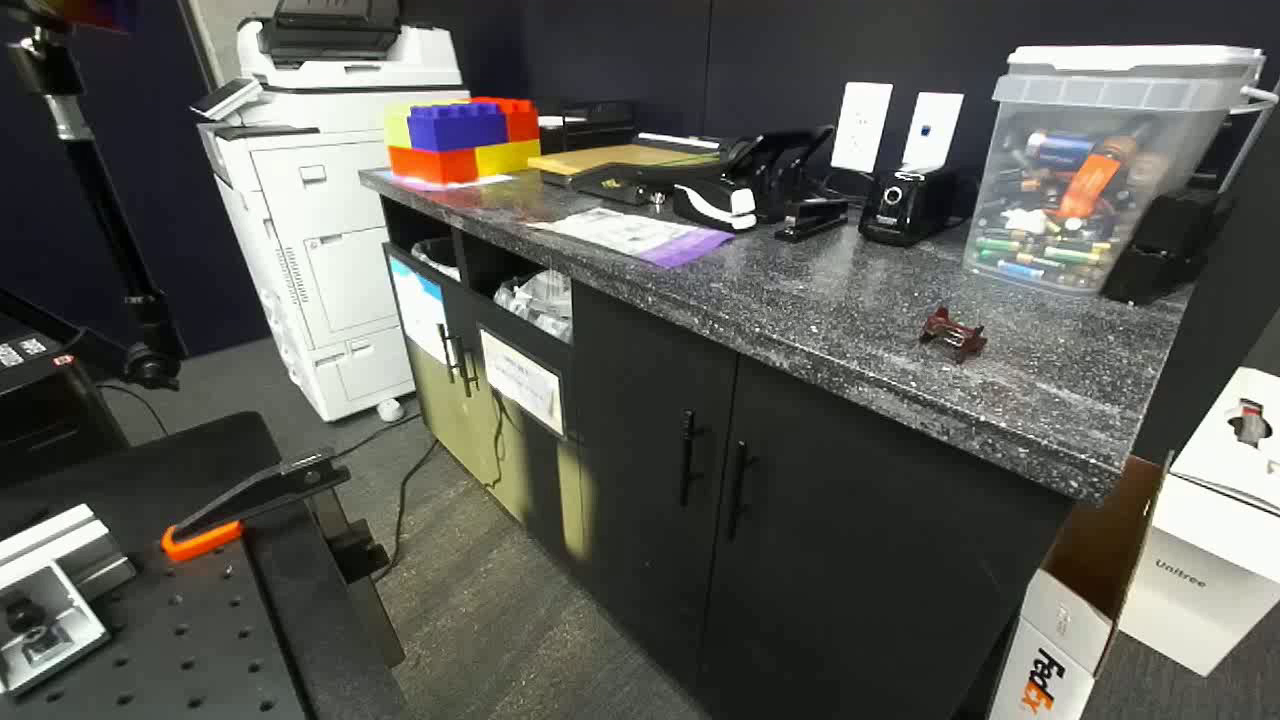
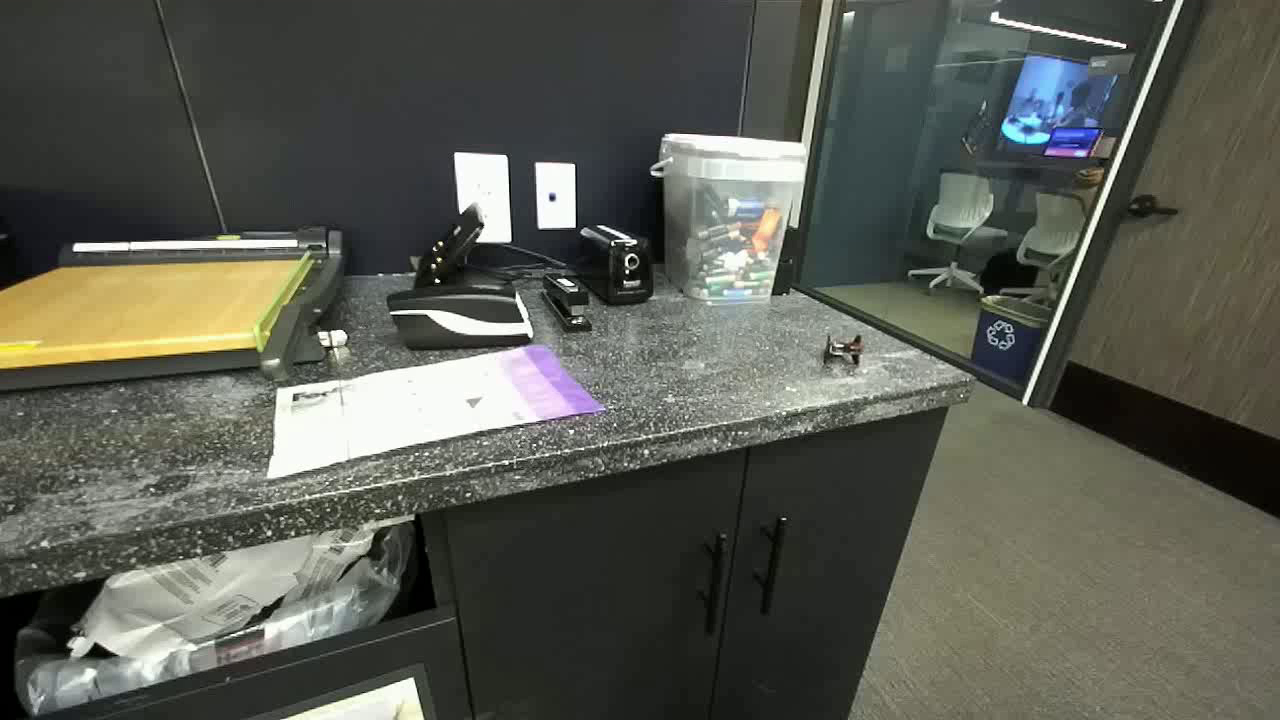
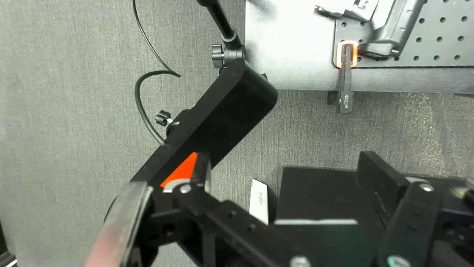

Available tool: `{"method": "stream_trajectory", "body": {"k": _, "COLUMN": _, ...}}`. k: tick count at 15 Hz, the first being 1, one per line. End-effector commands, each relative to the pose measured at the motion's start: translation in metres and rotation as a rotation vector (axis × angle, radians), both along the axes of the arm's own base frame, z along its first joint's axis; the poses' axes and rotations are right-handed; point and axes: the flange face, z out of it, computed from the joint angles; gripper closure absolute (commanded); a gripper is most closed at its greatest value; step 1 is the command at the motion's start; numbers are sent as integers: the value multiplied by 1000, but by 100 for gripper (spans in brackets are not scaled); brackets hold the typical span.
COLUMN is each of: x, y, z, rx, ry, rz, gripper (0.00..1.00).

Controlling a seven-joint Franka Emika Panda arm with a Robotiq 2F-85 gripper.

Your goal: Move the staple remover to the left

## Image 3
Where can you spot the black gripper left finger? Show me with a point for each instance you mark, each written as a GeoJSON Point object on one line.
{"type": "Point", "coordinates": [231, 224]}

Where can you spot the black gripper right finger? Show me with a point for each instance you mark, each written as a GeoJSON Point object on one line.
{"type": "Point", "coordinates": [409, 222]}

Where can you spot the white label tag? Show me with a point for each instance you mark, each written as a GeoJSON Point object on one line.
{"type": "Point", "coordinates": [259, 200]}

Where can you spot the silver metal plate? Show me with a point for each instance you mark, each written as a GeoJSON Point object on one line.
{"type": "Point", "coordinates": [120, 227]}

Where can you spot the silver perforated metal table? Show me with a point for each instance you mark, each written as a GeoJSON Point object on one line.
{"type": "Point", "coordinates": [290, 44]}

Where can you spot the metal clamp with orange pad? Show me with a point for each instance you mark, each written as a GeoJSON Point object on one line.
{"type": "Point", "coordinates": [390, 23]}

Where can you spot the black camera box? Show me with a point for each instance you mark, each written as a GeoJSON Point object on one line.
{"type": "Point", "coordinates": [222, 118]}

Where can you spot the black camera stand rod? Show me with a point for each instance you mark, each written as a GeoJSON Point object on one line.
{"type": "Point", "coordinates": [222, 23]}

